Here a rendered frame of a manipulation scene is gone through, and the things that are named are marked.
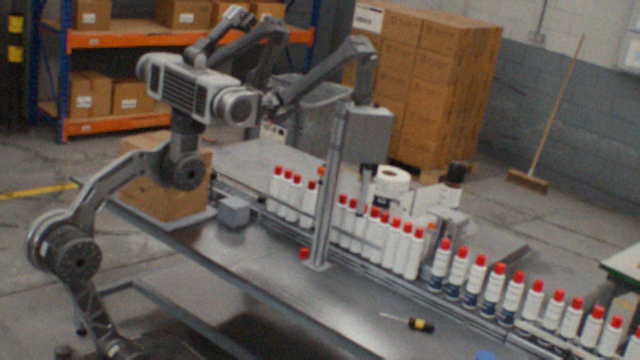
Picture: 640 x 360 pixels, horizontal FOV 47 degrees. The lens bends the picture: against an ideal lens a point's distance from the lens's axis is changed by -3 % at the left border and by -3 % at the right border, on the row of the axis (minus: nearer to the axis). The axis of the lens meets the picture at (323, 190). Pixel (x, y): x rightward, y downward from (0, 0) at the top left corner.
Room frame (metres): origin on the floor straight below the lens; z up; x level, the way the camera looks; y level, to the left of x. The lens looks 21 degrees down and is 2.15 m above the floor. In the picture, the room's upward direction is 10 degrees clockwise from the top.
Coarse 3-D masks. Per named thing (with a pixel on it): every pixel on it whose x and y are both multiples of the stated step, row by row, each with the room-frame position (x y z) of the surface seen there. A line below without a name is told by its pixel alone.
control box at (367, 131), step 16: (352, 112) 2.59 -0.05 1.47; (368, 112) 2.62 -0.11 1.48; (384, 112) 2.66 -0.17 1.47; (352, 128) 2.59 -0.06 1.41; (368, 128) 2.61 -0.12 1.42; (384, 128) 2.63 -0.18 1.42; (352, 144) 2.59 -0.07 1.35; (368, 144) 2.61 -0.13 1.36; (384, 144) 2.63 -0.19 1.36; (352, 160) 2.60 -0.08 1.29; (368, 160) 2.62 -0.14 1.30; (384, 160) 2.64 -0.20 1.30
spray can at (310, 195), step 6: (312, 180) 2.89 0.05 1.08; (312, 186) 2.87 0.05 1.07; (306, 192) 2.87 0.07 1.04; (312, 192) 2.86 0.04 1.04; (306, 198) 2.86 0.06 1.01; (312, 198) 2.86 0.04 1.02; (306, 204) 2.86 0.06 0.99; (312, 204) 2.86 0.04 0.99; (306, 210) 2.86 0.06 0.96; (312, 210) 2.87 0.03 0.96; (300, 222) 2.87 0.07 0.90; (306, 222) 2.86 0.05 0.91; (306, 228) 2.86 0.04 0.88
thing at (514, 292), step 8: (520, 272) 2.33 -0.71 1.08; (520, 280) 2.31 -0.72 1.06; (512, 288) 2.31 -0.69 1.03; (520, 288) 2.31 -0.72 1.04; (512, 296) 2.31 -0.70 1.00; (520, 296) 2.31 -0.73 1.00; (504, 304) 2.32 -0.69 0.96; (512, 304) 2.30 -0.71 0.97; (504, 312) 2.31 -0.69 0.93; (512, 312) 2.31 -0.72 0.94; (504, 320) 2.31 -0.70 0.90; (512, 320) 2.31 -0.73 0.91
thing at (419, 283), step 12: (216, 180) 3.23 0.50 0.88; (228, 192) 3.11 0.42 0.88; (240, 192) 3.14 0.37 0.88; (252, 204) 3.02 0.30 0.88; (264, 204) 3.04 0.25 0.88; (276, 216) 2.94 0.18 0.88; (300, 228) 2.85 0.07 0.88; (348, 252) 2.70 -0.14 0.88; (372, 264) 2.63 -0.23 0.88; (396, 276) 2.56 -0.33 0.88; (420, 288) 2.50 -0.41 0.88; (444, 288) 2.53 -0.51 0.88; (444, 300) 2.44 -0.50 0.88; (468, 312) 2.37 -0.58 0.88; (492, 324) 2.31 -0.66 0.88
